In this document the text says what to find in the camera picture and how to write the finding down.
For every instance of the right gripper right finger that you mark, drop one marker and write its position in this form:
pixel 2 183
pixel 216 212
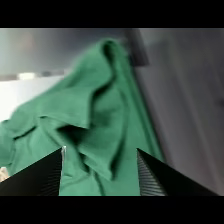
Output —
pixel 163 178

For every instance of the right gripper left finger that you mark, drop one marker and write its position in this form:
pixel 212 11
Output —
pixel 36 178

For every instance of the green shirt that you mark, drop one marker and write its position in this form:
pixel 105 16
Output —
pixel 100 126

